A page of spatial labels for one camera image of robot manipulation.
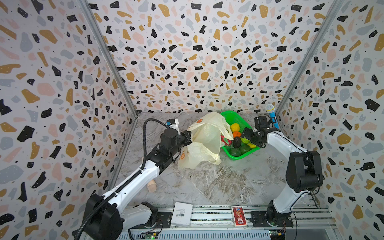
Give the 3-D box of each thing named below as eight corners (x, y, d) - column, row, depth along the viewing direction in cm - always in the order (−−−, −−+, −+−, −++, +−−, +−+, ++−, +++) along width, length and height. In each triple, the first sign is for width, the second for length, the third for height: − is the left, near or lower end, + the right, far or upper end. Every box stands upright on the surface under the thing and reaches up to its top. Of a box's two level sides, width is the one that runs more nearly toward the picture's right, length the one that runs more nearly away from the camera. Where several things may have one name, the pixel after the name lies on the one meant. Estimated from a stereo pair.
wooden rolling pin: (148, 192, 84) (146, 190, 81) (150, 182, 88) (148, 179, 85) (156, 192, 84) (154, 190, 81) (158, 182, 88) (156, 179, 85)
